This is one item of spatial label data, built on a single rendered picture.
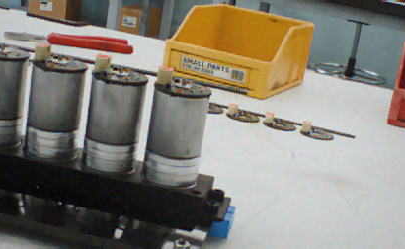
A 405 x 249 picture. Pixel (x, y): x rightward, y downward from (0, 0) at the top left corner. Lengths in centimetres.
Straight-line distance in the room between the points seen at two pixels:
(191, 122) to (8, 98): 8
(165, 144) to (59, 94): 5
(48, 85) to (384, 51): 446
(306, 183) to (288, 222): 7
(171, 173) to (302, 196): 11
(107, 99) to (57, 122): 3
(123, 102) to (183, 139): 3
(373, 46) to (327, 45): 30
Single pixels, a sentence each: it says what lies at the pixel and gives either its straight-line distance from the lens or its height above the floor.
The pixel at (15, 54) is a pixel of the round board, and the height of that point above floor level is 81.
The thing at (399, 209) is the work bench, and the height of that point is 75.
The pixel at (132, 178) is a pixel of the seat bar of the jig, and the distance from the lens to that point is 31.
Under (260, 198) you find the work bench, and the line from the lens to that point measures 37.
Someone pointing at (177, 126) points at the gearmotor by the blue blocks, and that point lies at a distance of 30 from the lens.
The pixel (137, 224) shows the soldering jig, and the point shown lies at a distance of 29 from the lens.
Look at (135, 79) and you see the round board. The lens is 31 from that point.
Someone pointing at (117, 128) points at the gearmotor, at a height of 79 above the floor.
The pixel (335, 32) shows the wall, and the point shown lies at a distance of 476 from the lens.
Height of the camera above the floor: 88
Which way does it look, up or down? 15 degrees down
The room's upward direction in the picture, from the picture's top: 10 degrees clockwise
